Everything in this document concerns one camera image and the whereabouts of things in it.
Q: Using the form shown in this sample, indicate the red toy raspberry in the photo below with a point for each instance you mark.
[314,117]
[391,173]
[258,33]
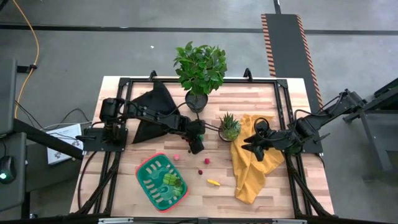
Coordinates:
[206,161]

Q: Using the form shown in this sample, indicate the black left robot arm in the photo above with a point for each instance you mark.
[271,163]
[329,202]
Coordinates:
[155,115]

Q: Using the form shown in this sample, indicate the black computer mouse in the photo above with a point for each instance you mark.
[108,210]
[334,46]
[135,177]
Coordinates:
[7,169]

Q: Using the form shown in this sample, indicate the black cloth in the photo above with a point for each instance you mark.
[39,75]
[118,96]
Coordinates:
[155,102]

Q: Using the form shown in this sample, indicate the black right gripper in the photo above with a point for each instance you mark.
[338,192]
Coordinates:
[280,140]

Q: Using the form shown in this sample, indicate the black desk beam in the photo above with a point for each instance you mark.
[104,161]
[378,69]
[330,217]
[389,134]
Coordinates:
[46,141]

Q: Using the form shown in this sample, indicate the pink toy peach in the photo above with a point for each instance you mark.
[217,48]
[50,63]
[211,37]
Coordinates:
[176,157]

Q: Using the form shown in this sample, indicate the black metal table frame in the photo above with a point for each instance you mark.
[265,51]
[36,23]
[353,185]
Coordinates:
[124,82]

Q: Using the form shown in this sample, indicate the yellow cloth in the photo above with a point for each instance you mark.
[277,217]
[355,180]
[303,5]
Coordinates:
[248,186]

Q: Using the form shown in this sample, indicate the silver aluminium rail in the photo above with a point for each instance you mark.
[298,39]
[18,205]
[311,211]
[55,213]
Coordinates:
[116,221]
[290,221]

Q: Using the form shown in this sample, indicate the grey metal cart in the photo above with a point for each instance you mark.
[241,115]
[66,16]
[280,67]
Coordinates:
[374,140]

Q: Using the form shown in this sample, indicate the green basket with orange rim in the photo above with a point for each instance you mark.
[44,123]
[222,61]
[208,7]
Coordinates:
[152,189]

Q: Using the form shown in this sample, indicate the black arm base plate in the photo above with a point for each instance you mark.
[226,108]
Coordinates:
[314,146]
[93,144]

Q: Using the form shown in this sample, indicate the grey desk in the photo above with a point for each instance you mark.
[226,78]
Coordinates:
[12,199]

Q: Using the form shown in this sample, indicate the black floor mat striped edges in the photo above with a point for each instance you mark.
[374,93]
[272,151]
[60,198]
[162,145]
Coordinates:
[286,43]

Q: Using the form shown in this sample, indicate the yellow banana toy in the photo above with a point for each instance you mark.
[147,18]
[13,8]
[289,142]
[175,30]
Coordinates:
[213,182]

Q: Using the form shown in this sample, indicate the light green toy pepper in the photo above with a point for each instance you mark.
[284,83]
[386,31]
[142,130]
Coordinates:
[170,179]

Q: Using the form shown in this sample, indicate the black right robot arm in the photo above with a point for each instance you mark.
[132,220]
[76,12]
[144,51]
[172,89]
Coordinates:
[329,113]

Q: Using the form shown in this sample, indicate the leafy plant in black pot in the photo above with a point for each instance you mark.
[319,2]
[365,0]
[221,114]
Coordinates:
[200,68]

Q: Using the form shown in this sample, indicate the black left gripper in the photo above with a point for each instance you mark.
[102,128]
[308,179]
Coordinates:
[189,129]

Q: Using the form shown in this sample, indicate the white booklet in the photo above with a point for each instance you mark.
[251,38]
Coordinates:
[62,146]

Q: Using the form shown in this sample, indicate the succulents in black bowl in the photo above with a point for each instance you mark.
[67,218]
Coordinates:
[229,129]

